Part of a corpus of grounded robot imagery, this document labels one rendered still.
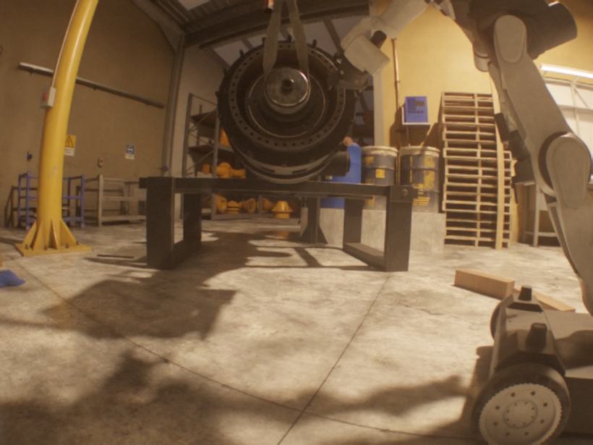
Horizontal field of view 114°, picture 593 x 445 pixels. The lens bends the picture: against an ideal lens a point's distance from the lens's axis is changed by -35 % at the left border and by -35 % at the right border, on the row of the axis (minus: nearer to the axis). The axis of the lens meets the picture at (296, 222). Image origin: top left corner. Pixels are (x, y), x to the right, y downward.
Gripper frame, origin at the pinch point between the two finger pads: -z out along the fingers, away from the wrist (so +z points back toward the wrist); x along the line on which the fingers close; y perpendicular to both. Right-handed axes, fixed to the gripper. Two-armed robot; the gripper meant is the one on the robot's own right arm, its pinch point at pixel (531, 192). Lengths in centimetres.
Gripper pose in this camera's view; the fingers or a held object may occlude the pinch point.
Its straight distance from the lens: 101.7
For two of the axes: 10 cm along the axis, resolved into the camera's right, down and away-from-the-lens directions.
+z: -1.1, -9.9, 0.8
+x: -8.2, 1.3, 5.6
